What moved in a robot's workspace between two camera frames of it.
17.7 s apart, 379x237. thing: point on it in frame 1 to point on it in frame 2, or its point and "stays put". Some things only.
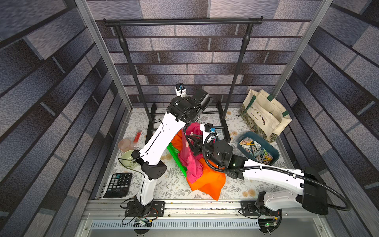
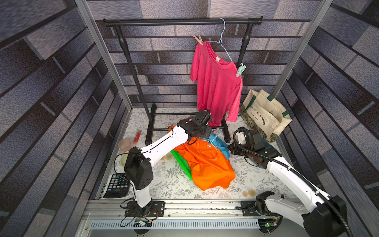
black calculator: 119,185 stays put
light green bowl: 127,160 stays put
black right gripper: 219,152 to 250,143
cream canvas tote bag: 264,115 stays put
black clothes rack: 248,20 stays put
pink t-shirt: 193,162 to 219,85
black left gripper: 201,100 to 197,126
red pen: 137,137 stays put
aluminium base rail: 101,214 stays put
